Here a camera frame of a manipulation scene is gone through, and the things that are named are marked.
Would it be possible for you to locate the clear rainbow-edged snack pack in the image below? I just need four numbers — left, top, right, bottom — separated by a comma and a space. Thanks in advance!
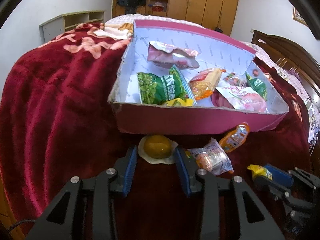
188, 138, 234, 176

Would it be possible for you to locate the orange jelly cup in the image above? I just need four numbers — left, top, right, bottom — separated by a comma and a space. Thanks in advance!
219, 123, 249, 153

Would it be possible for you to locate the pink peach jelly pouch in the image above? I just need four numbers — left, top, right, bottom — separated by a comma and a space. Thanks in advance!
211, 86, 268, 113

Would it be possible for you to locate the green peas snack bag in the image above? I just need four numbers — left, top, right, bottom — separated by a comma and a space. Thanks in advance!
137, 66, 196, 106

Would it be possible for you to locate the orange corn snack bag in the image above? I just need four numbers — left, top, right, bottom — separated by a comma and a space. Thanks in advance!
189, 68, 226, 100

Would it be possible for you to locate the small yellow candy packet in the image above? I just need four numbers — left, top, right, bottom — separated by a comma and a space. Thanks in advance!
247, 165, 273, 180

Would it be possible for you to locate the smartphone on blanket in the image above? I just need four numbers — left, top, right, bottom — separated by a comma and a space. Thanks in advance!
291, 100, 303, 122

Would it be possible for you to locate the red floral fleece blanket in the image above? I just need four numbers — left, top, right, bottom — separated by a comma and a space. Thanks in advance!
0, 22, 313, 238

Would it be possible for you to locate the dark wooden headboard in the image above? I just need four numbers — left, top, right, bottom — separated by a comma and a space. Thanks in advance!
252, 30, 319, 94

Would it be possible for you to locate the pink cardboard box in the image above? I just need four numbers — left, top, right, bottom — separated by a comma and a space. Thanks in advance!
107, 19, 290, 136

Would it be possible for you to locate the framed wedding photo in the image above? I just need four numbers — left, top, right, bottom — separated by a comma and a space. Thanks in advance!
292, 8, 308, 26

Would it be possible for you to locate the grey low shelf unit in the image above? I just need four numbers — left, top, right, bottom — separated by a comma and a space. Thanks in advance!
39, 10, 104, 43

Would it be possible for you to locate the wooden wardrobe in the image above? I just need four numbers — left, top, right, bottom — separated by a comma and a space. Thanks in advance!
112, 0, 241, 36

